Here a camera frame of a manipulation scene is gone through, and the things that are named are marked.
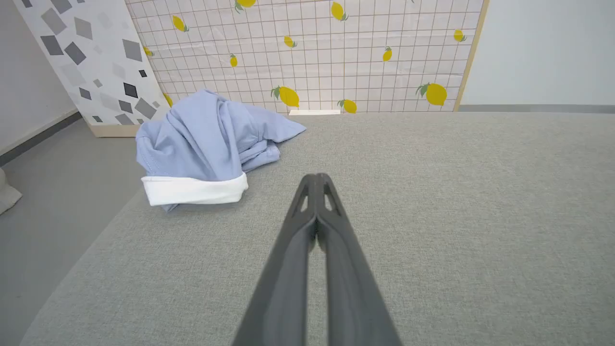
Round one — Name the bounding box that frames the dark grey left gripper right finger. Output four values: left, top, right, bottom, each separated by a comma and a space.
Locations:
316, 173, 402, 346

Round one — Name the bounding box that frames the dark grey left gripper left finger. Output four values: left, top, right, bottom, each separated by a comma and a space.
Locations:
233, 173, 318, 346

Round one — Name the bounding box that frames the light blue white-collared polo shirt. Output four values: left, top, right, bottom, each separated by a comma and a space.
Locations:
135, 89, 307, 212

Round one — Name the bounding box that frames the grey fabric sofa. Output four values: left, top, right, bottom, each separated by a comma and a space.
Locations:
19, 111, 615, 346

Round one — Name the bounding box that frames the lemon print grid board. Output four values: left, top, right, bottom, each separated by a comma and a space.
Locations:
124, 0, 491, 114

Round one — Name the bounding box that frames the grey diamond pattern board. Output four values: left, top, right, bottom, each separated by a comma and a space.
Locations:
13, 0, 172, 138

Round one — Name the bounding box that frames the pale beige cushion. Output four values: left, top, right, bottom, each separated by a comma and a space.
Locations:
0, 167, 23, 215

